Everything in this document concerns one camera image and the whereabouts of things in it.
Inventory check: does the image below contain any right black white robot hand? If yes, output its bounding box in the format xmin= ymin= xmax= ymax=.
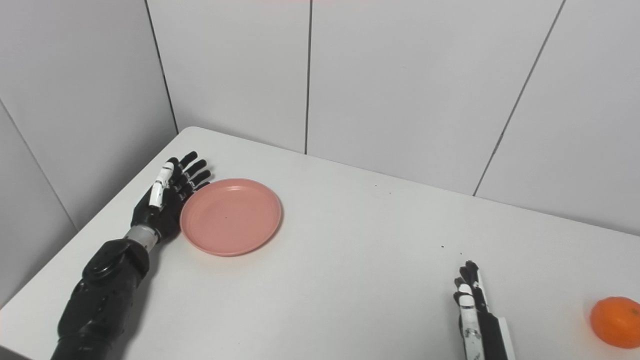
xmin=452 ymin=260 xmax=517 ymax=360

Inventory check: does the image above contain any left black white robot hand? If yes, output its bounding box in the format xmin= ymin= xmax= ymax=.
xmin=130 ymin=150 xmax=213 ymax=245

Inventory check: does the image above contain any pink round plate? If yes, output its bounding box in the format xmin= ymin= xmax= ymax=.
xmin=179 ymin=178 xmax=283 ymax=258

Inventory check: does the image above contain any orange fruit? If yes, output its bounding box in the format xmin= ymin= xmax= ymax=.
xmin=589 ymin=296 xmax=640 ymax=350

